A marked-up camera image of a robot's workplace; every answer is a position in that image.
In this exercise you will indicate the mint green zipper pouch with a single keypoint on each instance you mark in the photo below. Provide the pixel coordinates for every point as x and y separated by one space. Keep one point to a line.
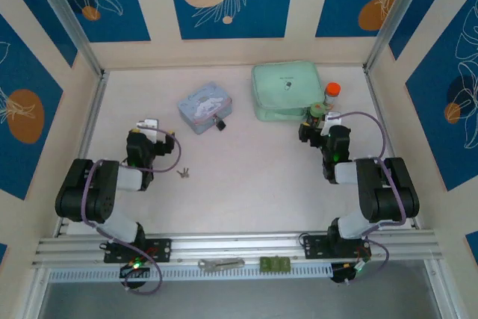
284 87

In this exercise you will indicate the clear plastic tube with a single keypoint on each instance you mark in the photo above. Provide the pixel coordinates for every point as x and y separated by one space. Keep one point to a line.
399 9

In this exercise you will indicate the blue cartoon tin box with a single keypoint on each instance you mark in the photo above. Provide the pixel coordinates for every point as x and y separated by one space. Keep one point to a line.
201 104

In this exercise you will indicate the black padlock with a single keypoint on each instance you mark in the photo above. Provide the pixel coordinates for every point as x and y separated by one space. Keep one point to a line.
221 124

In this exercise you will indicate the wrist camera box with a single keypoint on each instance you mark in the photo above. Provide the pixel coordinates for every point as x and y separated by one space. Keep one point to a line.
332 119
147 123

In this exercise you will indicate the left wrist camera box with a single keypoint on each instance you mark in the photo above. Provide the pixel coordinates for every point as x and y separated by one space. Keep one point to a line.
147 123

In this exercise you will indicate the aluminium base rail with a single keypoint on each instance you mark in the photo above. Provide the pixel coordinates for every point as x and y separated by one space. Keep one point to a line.
231 248

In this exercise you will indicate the black control board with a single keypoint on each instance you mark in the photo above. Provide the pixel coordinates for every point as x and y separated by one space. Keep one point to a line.
134 270
349 270

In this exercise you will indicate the green capped bottle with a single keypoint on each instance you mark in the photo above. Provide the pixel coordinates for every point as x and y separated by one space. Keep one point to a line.
317 110

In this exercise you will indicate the green circuit board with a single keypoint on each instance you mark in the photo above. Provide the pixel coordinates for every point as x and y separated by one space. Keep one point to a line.
275 263

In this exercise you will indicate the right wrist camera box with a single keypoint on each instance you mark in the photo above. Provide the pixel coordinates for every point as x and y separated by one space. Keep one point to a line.
332 119

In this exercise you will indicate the orange capped bottle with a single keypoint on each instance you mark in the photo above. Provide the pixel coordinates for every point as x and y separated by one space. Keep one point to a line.
331 91

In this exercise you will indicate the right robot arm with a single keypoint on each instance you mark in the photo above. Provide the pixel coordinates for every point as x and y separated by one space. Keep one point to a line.
392 199

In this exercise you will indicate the aluminium frame post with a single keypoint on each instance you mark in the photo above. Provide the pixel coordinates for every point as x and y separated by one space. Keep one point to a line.
65 10

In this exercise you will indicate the aluminium side rail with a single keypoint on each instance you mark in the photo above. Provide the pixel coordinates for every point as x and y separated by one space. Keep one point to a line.
373 95
98 95

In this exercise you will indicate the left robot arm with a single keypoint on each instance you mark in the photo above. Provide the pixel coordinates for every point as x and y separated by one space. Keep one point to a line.
74 199

